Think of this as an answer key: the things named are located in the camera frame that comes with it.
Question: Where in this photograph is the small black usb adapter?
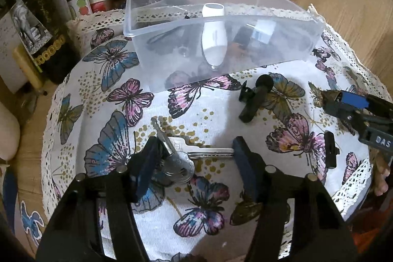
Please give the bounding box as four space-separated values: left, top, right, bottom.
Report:
324 131 340 170

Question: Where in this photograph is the white charger cube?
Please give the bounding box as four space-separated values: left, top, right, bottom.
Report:
246 19 276 44

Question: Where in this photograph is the black clip mount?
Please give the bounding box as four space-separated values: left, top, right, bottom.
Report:
239 74 274 123

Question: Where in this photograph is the person's right hand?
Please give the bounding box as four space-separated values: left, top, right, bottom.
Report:
373 152 390 196

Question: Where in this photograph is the dark wine bottle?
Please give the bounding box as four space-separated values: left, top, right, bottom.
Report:
11 0 79 84

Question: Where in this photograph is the butterfly print white cloth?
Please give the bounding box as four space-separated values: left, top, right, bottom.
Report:
41 10 390 261

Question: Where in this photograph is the pink white mug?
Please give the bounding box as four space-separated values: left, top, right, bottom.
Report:
0 103 21 161

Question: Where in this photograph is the bunch of silver keys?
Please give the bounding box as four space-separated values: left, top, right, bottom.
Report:
151 117 235 183

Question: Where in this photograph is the clear plastic storage box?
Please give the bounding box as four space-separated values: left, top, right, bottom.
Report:
123 0 324 92

